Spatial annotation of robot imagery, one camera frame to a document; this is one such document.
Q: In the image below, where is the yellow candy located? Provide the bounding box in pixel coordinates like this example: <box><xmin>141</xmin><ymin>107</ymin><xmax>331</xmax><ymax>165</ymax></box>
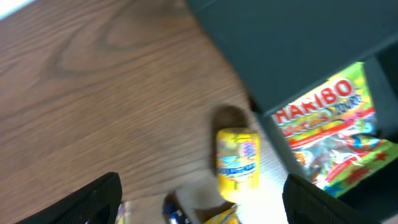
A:
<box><xmin>204</xmin><ymin>205</ymin><xmax>240</xmax><ymax>224</ymax></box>

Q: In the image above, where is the Haribo gummy candy bag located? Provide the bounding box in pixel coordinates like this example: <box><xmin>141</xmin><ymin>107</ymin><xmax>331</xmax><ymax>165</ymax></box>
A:
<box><xmin>272</xmin><ymin>62</ymin><xmax>397</xmax><ymax>197</ymax></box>

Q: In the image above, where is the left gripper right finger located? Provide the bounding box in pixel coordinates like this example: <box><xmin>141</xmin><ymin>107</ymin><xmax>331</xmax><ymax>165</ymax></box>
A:
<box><xmin>282</xmin><ymin>174</ymin><xmax>379</xmax><ymax>224</ymax></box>

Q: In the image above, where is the black open gift box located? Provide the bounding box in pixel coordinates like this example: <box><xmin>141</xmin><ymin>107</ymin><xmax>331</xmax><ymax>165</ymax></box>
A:
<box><xmin>186</xmin><ymin>0</ymin><xmax>398</xmax><ymax>222</ymax></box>

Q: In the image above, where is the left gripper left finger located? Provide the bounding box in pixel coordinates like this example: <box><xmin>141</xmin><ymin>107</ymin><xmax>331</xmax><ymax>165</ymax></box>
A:
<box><xmin>17</xmin><ymin>172</ymin><xmax>123</xmax><ymax>224</ymax></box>

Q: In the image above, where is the Pretz snack box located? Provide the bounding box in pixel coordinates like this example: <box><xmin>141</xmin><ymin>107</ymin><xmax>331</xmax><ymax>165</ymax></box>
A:
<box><xmin>115</xmin><ymin>203</ymin><xmax>126</xmax><ymax>224</ymax></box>

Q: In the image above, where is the dark blue candy bar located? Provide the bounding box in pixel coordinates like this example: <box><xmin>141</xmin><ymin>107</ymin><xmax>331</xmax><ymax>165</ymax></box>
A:
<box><xmin>162</xmin><ymin>192</ymin><xmax>192</xmax><ymax>224</ymax></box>

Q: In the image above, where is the yellow Mentos gum bottle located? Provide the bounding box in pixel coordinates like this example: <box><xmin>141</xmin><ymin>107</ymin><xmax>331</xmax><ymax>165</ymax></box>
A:
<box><xmin>216</xmin><ymin>128</ymin><xmax>261</xmax><ymax>203</ymax></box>

